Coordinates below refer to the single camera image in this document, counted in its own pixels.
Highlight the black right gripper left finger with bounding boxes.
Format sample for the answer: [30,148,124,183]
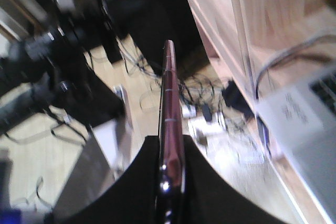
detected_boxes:
[46,135,160,223]

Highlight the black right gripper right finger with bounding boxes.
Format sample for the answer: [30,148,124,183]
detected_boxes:
[182,135,283,223]

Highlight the black smartphone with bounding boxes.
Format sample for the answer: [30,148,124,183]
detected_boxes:
[155,40,185,223]

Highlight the grey laptop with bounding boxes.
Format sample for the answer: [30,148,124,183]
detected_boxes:
[256,64,335,216]

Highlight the light wooden shelf unit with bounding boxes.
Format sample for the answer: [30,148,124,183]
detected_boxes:
[188,0,335,223]

